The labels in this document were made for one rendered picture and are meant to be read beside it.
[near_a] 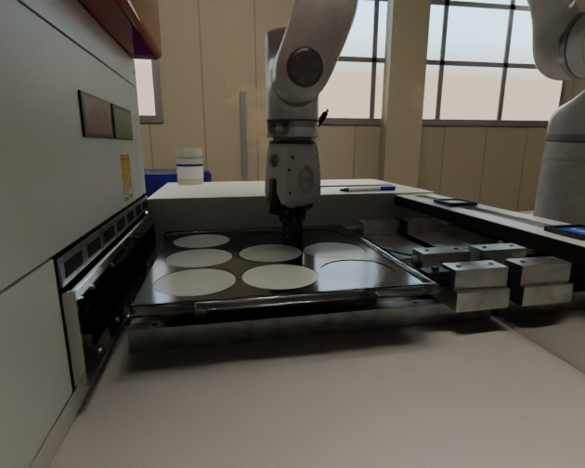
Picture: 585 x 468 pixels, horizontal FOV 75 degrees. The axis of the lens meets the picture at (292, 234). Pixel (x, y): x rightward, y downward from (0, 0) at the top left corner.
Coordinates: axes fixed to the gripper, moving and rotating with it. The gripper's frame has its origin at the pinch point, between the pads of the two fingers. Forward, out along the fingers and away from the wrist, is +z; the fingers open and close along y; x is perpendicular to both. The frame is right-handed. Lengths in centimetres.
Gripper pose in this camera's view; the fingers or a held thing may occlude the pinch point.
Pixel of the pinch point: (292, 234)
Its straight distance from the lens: 65.0
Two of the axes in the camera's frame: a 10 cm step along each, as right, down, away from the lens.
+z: 0.0, 9.7, 2.3
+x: -8.0, -1.4, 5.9
